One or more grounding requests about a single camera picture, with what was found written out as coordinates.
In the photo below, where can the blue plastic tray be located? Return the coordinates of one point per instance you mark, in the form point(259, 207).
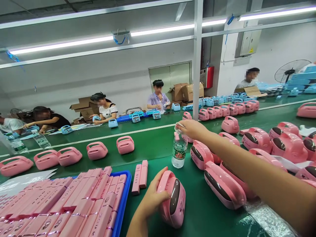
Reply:
point(123, 197)

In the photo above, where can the clear plastic water bottle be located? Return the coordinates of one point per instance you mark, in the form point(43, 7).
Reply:
point(17, 144)
point(179, 153)
point(42, 140)

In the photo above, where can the pink toy speaker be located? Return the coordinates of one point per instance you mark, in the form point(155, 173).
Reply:
point(14, 166)
point(230, 126)
point(187, 116)
point(307, 111)
point(69, 157)
point(97, 151)
point(46, 160)
point(125, 146)
point(172, 197)

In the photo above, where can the fluorescent light tube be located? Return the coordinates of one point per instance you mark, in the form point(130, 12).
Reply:
point(163, 29)
point(276, 13)
point(61, 45)

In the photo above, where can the open cardboard box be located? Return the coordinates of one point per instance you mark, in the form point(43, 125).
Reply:
point(251, 90)

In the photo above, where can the open cardboard boxes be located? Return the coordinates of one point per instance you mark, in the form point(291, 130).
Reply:
point(85, 108)
point(185, 92)

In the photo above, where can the person's left hand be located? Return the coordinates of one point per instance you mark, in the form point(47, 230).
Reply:
point(150, 195)

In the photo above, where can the black standing fan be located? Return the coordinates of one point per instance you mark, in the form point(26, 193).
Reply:
point(291, 70)

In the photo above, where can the pile of pink bars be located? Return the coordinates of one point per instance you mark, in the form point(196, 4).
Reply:
point(61, 205)

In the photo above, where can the group of blue speakers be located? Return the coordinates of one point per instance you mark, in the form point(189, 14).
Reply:
point(229, 98)

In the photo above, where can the pile of pink speakers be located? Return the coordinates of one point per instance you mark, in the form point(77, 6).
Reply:
point(284, 145)

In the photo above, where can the row of pink speakers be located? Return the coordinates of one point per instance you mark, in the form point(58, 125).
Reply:
point(229, 109)

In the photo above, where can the frosted window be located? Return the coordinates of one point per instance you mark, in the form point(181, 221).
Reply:
point(170, 74)

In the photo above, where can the person's right hand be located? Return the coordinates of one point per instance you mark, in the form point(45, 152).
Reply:
point(195, 129)

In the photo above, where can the person's right fingers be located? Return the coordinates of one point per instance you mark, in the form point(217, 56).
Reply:
point(182, 124)

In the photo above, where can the pink rectangular bar part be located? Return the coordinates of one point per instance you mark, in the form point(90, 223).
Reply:
point(143, 174)
point(136, 180)

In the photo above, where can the white paper sheet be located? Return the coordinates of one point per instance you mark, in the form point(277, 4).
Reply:
point(27, 181)

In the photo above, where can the blue toy speaker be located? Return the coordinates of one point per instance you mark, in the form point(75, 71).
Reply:
point(176, 107)
point(96, 120)
point(156, 115)
point(135, 118)
point(66, 130)
point(112, 123)

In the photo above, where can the stack of blue cartons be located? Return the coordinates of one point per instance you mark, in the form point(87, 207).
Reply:
point(302, 81)

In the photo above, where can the grey electrical cabinet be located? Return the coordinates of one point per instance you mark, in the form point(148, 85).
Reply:
point(250, 39)

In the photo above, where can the clear plastic sheet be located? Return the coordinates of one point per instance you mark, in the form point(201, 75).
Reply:
point(266, 219)

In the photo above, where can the white plastic bag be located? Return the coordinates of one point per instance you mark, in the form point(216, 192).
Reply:
point(305, 130)

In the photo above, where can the red wall cabinet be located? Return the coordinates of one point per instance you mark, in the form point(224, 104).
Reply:
point(207, 77)

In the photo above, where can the grey metal overhead frame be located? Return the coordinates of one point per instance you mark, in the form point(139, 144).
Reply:
point(198, 61)

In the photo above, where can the green conveyor belt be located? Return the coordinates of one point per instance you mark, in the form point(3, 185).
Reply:
point(153, 138)

